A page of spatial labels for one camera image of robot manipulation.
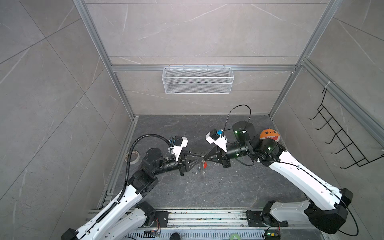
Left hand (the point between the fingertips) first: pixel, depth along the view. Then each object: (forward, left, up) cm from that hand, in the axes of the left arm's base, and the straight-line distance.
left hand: (200, 156), depth 60 cm
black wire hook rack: (-1, -64, +1) cm, 64 cm away
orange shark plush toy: (+28, -50, -24) cm, 62 cm away
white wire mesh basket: (+60, -2, -4) cm, 60 cm away
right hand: (0, -2, -1) cm, 3 cm away
